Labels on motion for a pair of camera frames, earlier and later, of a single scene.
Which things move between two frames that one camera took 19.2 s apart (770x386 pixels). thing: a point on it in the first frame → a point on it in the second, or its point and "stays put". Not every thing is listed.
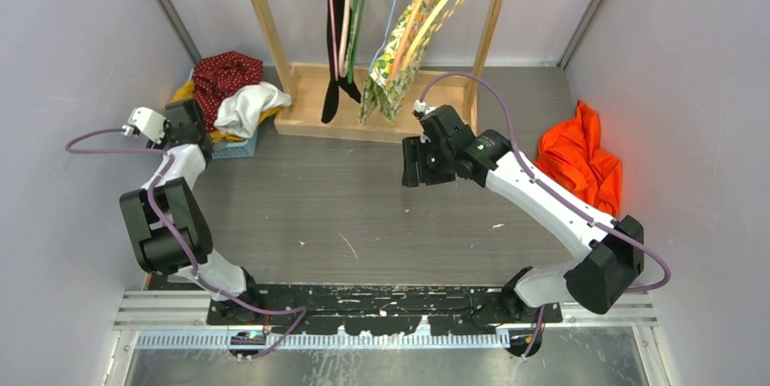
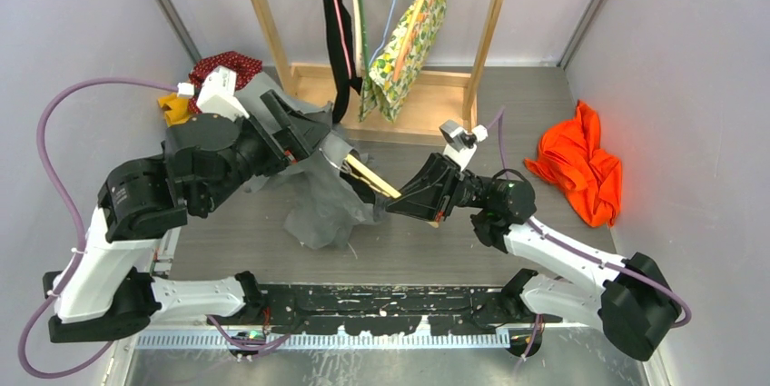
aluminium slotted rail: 324,339 stays put
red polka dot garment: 219,77 stays put
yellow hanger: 438,7 → 370,175
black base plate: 370,310 stays put
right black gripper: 413,151 → 432,192
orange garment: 570,153 stays put
